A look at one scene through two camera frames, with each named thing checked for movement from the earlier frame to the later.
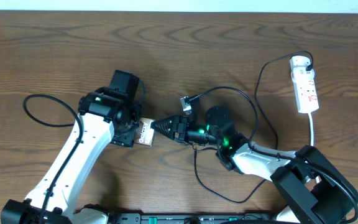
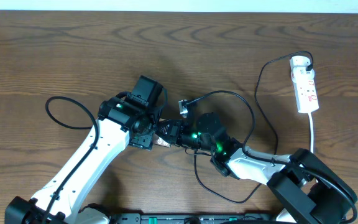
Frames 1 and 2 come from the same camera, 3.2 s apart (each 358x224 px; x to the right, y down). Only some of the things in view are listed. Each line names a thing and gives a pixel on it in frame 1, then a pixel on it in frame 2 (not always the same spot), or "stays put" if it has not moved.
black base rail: (187, 218) stays put
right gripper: (178, 122) stays put
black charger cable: (261, 114) stays put
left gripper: (124, 138) -> (142, 140)
